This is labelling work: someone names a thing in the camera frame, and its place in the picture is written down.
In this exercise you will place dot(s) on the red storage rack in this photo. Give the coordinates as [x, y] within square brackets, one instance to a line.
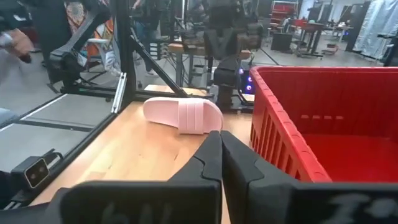
[283, 11]

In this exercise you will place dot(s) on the dark work table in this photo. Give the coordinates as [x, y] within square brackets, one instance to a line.
[311, 27]

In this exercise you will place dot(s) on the black machine with strut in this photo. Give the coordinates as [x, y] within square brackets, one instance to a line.
[62, 65]

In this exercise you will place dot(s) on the wooden workbench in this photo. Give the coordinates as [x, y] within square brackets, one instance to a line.
[175, 48]

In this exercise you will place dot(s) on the white chair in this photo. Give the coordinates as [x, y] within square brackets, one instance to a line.
[109, 59]

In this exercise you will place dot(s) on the silver frame bracket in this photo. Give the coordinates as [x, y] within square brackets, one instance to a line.
[119, 93]

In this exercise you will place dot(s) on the person's hand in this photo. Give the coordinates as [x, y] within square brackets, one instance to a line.
[18, 43]

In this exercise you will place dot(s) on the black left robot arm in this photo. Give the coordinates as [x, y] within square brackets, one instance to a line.
[220, 43]

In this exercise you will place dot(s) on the small black depth camera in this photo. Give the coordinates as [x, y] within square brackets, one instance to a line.
[34, 172]

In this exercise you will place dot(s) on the black box with purple lights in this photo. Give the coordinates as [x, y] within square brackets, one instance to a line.
[244, 79]

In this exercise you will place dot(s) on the person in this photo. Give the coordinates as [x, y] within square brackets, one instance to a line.
[51, 25]
[146, 18]

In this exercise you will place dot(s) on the black aluminium frame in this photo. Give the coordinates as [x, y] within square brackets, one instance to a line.
[124, 46]

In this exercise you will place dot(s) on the orange patterned fabric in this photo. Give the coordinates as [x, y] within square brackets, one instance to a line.
[74, 12]

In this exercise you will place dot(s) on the black cabinet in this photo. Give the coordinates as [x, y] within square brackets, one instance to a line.
[281, 42]

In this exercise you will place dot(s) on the white plastic curtain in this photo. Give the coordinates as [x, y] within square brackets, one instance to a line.
[377, 25]

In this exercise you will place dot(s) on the pink slide sandal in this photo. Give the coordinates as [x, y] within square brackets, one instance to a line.
[186, 115]

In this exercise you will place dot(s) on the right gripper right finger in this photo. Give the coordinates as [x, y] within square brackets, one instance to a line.
[311, 205]

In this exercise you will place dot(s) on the red plastic bin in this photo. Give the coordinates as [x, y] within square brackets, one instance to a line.
[342, 102]

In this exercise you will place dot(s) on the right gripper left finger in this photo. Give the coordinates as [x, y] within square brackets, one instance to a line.
[140, 202]

